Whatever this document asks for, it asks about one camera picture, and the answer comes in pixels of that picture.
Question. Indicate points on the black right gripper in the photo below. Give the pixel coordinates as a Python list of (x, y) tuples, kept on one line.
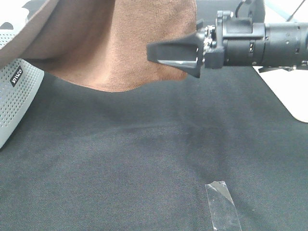
[(232, 41)]

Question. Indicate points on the brown microfibre towel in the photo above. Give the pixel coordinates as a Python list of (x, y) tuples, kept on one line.
[(101, 44)]

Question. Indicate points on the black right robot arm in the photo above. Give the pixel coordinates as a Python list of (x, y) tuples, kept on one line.
[(286, 43)]

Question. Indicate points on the white plastic storage bin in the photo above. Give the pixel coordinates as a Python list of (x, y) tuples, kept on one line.
[(291, 88)]

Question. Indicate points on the black table cloth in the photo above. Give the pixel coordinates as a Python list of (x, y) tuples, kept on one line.
[(138, 160)]

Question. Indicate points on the clear tape strip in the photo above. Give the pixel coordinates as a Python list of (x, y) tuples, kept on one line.
[(223, 212)]

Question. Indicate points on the grey perforated laundry basket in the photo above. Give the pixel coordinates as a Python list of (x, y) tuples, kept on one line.
[(19, 80)]

